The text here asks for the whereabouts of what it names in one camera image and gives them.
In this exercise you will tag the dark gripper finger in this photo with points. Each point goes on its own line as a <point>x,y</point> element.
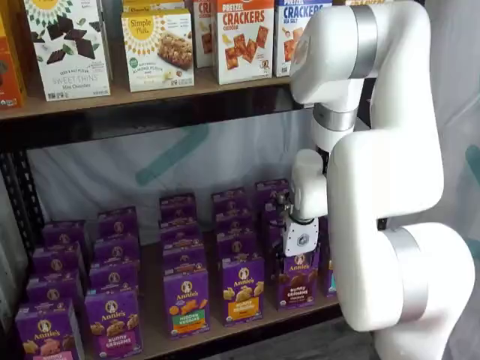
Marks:
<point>281,250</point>

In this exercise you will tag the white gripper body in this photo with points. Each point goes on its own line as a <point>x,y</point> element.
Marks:
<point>300,240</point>

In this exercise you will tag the purple box brown label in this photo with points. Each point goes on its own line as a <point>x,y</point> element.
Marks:
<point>298,288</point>

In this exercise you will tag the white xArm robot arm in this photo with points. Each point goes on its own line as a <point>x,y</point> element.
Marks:
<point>386,168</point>

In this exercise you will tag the purple Annie's snack box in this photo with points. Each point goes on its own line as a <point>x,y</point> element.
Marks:
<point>232,221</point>
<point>56,258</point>
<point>236,244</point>
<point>117,221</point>
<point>270,191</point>
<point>324,240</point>
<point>228,200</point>
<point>116,248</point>
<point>270,212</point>
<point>183,258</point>
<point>273,243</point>
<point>178,206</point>
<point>52,287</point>
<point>182,232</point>
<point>112,275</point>
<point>63,232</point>

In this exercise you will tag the purple box orange label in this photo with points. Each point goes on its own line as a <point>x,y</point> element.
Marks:
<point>243,292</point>

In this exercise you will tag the purple box green label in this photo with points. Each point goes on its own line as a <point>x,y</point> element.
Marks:
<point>186,303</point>

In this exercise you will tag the purple box violet label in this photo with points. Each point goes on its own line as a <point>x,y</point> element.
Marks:
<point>114,322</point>

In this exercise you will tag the cheddar pretzel crackers box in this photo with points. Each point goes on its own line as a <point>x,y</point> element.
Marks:
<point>243,56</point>

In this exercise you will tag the sea salt pretzel crackers box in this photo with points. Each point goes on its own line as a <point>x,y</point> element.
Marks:
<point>285,22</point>

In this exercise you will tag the white pretzel crackers box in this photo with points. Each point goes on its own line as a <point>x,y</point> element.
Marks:
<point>202,37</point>

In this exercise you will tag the Simple Mills almond bar box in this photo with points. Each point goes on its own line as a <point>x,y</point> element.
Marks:
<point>157,56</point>

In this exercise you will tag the purple box pink label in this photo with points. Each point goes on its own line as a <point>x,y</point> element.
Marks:
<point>47,333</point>

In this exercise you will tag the yellow Simple Mills box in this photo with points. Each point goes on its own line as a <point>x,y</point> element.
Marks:
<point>150,4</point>

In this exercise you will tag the white Sweet Thins box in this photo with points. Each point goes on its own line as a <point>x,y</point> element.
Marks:
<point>67,67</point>

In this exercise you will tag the orange snack box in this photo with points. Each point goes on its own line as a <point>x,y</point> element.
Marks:
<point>9,75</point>

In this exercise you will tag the white sheet with teal stripe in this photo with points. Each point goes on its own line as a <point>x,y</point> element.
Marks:
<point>112,176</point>
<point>461,75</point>

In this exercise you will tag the black metal shelf frame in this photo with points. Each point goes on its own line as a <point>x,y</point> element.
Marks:
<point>112,129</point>

